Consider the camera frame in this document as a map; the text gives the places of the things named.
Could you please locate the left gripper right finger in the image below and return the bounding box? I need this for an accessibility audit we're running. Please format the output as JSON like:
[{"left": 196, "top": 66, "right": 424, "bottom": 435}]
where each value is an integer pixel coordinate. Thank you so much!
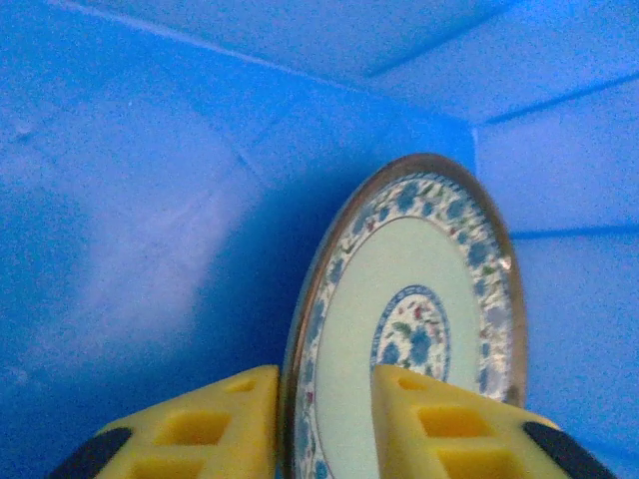
[{"left": 371, "top": 362, "right": 620, "bottom": 479}]

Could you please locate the blue floral gold-rimmed plate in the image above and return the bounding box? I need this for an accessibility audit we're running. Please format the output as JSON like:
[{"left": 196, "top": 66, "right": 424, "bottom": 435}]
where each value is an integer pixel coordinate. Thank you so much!
[{"left": 279, "top": 153, "right": 528, "bottom": 479}]

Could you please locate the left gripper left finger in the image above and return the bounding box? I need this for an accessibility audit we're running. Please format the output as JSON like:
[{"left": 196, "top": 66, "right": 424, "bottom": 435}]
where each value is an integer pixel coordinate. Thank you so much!
[{"left": 47, "top": 363, "right": 280, "bottom": 479}]

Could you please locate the blue plastic bin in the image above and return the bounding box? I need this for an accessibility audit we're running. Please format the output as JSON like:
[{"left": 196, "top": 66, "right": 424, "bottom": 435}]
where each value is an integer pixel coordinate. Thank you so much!
[{"left": 0, "top": 0, "right": 639, "bottom": 479}]

